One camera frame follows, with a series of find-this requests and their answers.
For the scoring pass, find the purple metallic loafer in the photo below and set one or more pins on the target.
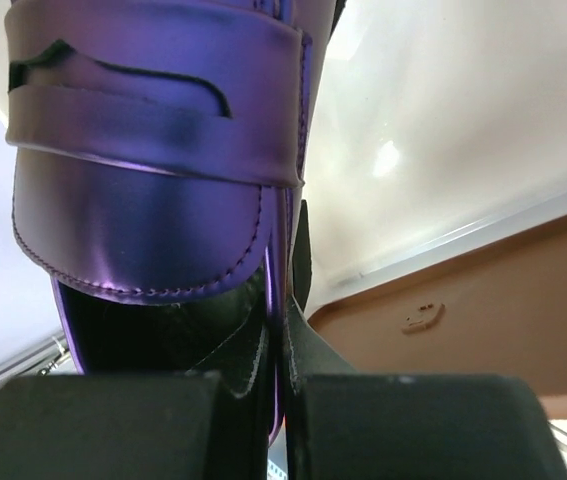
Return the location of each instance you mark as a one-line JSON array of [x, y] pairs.
[[161, 149]]

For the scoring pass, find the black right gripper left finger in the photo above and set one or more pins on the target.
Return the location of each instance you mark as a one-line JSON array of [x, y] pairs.
[[130, 427]]

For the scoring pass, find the brown-front pulled-out drawer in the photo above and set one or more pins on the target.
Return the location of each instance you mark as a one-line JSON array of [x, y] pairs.
[[437, 190]]

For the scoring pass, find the aluminium mounting rail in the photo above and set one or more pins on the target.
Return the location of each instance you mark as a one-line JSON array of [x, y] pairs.
[[42, 356]]

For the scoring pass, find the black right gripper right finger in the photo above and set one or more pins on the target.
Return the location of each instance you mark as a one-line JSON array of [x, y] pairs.
[[404, 426]]

